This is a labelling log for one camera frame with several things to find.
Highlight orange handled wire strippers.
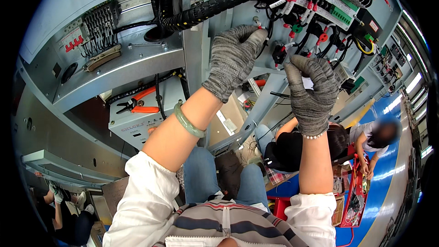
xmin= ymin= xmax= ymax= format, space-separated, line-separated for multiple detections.
xmin=116 ymin=86 xmax=160 ymax=114

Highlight yellow cable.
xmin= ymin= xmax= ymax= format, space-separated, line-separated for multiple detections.
xmin=355 ymin=37 xmax=375 ymax=56

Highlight black module with red label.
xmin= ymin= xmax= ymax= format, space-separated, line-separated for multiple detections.
xmin=353 ymin=8 xmax=383 ymax=42

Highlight steel wrench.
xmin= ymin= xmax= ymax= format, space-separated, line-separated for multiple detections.
xmin=127 ymin=41 xmax=169 ymax=51

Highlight gray cabinet door panel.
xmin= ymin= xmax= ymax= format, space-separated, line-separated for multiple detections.
xmin=21 ymin=149 xmax=121 ymax=188

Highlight open wired cabinet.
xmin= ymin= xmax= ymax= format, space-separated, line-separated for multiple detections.
xmin=371 ymin=36 xmax=416 ymax=95

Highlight black wire with red tip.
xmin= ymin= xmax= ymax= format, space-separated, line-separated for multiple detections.
xmin=254 ymin=19 xmax=275 ymax=59

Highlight person's legs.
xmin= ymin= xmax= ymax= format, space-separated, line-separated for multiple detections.
xmin=183 ymin=147 xmax=270 ymax=210

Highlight red stool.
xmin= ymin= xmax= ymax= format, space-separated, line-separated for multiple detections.
xmin=268 ymin=196 xmax=292 ymax=221

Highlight plaid cloth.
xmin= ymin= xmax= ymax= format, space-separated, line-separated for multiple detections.
xmin=263 ymin=164 xmax=293 ymax=186

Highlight tan wire brush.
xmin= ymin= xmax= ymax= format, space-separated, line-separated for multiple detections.
xmin=84 ymin=44 xmax=123 ymax=73

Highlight black relay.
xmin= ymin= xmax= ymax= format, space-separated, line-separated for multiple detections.
xmin=272 ymin=43 xmax=287 ymax=66

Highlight red tool tray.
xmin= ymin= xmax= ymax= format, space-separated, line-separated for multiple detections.
xmin=339 ymin=154 xmax=372 ymax=229

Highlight small white module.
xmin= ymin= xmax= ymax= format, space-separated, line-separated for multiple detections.
xmin=332 ymin=62 xmax=356 ymax=87

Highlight gray transformer box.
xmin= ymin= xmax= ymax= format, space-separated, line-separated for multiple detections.
xmin=108 ymin=75 xmax=187 ymax=151

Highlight person's left hand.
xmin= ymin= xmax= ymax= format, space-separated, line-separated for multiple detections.
xmin=202 ymin=25 xmax=269 ymax=104

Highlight green jade bangle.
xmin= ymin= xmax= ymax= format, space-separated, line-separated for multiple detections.
xmin=173 ymin=102 xmax=207 ymax=139

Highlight white switch box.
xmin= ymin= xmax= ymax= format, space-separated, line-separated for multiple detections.
xmin=222 ymin=118 xmax=238 ymax=133

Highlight person's body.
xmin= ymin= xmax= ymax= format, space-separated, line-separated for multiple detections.
xmin=102 ymin=151 xmax=338 ymax=247

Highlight person's right hand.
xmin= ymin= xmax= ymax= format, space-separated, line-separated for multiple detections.
xmin=284 ymin=55 xmax=339 ymax=137

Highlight gray electrical cabinet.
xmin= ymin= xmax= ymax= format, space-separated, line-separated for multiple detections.
xmin=17 ymin=0 xmax=415 ymax=155

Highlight black corrugated cable conduit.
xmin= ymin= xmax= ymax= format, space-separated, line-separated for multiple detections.
xmin=158 ymin=0 xmax=263 ymax=32

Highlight red circuit breaker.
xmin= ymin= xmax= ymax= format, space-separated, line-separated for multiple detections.
xmin=61 ymin=24 xmax=86 ymax=54

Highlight cardboard box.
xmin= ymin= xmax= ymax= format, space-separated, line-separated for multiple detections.
xmin=331 ymin=195 xmax=345 ymax=227

